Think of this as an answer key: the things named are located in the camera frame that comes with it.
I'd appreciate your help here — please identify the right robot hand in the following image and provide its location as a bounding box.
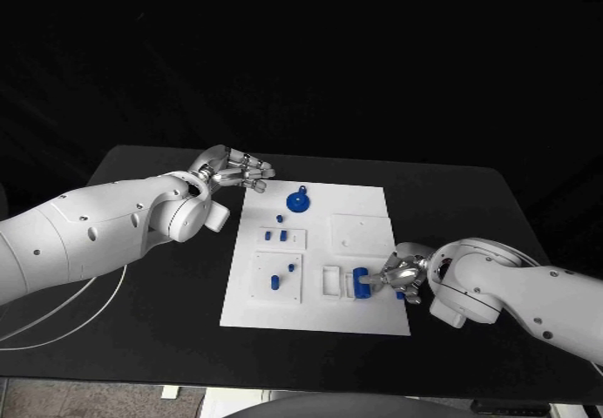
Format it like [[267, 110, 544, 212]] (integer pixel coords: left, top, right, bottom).
[[358, 241, 437, 306]]

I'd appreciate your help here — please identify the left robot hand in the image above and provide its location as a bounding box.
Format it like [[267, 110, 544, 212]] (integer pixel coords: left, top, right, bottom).
[[186, 144, 277, 194]]

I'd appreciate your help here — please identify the long blue cylinder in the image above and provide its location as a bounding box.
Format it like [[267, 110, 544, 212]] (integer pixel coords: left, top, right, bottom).
[[352, 266, 373, 300]]

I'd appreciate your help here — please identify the white task board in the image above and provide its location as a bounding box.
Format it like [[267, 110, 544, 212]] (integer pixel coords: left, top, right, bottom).
[[219, 180, 412, 337]]

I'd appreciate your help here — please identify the blue gear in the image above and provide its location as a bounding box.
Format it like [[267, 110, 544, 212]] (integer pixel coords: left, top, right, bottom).
[[285, 185, 313, 214]]

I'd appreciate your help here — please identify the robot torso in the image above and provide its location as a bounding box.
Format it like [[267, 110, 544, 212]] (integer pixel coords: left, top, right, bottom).
[[219, 392, 477, 418]]

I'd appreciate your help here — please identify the white cable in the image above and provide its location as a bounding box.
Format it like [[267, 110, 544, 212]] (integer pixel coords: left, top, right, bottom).
[[0, 276, 99, 341], [0, 263, 130, 352]]

